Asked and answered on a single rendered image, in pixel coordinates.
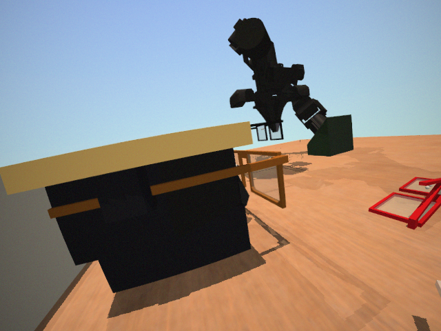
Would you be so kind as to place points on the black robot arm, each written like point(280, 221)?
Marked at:
point(250, 39)

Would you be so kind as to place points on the black glasses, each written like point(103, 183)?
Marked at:
point(261, 130)

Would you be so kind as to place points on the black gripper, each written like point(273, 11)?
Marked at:
point(270, 107)

